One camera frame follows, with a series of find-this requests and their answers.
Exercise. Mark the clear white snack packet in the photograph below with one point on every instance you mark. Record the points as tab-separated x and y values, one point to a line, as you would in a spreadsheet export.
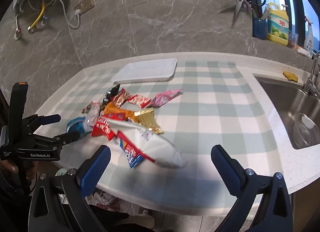
91	108

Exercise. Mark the red chocolate ball packet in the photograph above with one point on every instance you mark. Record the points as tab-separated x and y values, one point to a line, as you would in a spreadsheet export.
102	129

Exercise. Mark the gold wall socket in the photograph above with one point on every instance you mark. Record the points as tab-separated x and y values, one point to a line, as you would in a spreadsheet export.
86	3

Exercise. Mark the small red snack packet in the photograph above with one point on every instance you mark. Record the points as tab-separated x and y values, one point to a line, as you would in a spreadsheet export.
138	101

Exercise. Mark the small black snack packet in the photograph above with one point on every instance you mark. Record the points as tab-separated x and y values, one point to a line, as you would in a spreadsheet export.
112	92

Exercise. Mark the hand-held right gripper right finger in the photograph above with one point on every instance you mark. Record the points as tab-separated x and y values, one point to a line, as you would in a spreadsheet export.
226	169

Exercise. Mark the person's left hand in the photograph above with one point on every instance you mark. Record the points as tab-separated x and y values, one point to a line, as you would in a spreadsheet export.
8	165

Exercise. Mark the green white checked tablecloth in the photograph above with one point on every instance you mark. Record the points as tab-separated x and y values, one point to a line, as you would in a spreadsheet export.
212	112

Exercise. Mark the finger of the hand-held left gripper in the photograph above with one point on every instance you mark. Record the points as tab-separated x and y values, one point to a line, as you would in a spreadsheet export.
50	119
66	138

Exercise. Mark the yellow sponge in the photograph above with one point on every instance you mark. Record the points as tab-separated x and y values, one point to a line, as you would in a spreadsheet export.
291	76

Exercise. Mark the blue white snack packet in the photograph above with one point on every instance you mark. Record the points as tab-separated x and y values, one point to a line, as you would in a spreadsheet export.
77	127

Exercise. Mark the red patterned candy packet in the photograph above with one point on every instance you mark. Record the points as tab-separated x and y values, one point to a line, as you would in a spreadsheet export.
121	97

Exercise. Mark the white spray bottle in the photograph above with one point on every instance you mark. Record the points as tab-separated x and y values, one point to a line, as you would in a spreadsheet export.
310	42

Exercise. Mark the stainless steel sink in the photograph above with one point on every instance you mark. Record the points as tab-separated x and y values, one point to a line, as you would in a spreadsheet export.
280	102

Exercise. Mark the clear glass bowl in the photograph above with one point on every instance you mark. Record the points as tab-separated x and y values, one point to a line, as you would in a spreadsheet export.
303	132

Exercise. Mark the chrome faucet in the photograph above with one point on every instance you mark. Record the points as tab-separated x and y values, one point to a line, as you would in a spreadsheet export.
311	82

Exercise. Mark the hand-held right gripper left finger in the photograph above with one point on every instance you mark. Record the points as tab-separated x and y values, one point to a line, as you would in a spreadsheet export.
96	169

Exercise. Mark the white plastic tray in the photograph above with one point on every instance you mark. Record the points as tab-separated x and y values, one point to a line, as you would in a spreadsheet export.
145	71

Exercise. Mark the blue cup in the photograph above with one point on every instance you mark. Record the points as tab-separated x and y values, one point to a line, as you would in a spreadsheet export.
259	28

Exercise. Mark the crumpled printed cloth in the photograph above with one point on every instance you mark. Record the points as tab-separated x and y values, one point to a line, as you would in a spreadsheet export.
105	199

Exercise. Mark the yellow detergent bottle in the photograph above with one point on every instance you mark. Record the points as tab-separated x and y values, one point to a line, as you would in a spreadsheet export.
277	27

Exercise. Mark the large white snack bag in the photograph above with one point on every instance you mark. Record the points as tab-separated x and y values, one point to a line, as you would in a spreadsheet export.
155	144

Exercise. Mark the blue orange snack packet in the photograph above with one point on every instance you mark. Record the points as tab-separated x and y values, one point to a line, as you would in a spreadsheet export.
133	158

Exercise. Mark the pink snack packet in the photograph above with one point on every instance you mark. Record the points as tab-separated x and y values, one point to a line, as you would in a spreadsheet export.
163	98

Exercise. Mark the gold foil snack packet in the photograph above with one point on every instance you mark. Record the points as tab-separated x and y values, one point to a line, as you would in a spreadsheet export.
146	121

